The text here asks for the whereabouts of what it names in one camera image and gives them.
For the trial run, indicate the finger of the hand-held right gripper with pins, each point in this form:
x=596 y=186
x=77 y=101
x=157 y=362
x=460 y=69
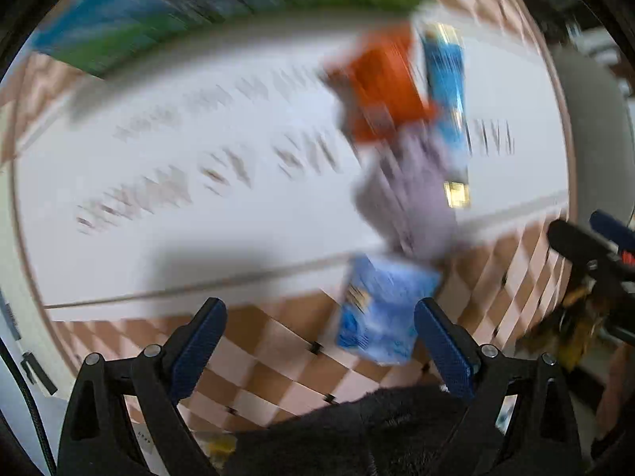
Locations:
x=612 y=225
x=578 y=243

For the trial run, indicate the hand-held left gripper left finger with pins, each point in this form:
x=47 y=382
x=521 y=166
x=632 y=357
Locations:
x=197 y=349

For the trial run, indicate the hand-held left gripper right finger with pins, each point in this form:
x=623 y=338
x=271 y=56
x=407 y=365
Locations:
x=446 y=354

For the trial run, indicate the person's right forearm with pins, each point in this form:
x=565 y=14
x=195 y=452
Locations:
x=615 y=391

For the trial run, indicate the light blue tissue packet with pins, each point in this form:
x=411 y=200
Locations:
x=382 y=307

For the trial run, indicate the grey cushion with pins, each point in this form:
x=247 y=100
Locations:
x=593 y=129

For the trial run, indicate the pink checkered mat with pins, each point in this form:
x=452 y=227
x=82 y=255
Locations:
x=307 y=357

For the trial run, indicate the dark grey fluffy cloth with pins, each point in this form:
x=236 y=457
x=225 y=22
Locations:
x=367 y=431

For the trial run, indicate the purple snack packet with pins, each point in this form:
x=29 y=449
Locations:
x=411 y=198

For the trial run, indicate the white printed mat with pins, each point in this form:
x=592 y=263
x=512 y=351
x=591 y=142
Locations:
x=238 y=183

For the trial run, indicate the long blue packet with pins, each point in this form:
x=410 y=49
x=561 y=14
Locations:
x=446 y=109

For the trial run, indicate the orange snack packet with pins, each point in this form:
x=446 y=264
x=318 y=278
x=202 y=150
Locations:
x=384 y=94

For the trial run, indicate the blue green printed box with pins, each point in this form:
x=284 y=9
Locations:
x=198 y=5

